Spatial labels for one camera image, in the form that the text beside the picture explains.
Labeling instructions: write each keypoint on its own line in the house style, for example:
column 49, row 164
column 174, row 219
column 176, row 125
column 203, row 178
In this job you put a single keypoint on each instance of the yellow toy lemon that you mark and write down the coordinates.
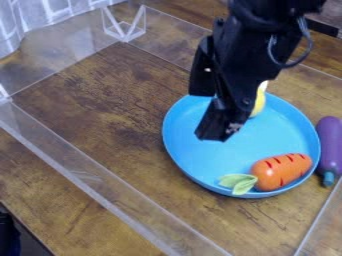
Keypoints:
column 260, row 99

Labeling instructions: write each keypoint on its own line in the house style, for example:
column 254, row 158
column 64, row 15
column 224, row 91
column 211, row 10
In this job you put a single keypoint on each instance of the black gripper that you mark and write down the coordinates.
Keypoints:
column 246, row 52

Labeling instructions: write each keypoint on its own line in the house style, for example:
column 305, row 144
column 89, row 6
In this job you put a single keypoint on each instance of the orange toy carrot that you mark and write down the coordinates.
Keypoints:
column 270, row 174

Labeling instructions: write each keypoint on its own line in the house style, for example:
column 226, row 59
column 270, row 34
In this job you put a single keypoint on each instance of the blue plastic tray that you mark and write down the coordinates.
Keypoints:
column 281, row 130

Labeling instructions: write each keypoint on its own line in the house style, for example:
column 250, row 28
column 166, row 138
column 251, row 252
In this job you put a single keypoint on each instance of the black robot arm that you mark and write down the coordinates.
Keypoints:
column 273, row 10

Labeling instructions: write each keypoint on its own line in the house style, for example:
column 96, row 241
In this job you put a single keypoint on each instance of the dark board in background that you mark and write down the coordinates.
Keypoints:
column 327, row 21

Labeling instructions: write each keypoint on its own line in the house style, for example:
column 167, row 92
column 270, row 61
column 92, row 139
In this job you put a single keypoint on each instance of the white grid curtain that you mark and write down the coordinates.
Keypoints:
column 25, row 15

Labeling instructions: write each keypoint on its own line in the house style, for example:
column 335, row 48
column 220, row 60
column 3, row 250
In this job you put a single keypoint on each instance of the purple toy eggplant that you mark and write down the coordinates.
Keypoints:
column 329, row 129

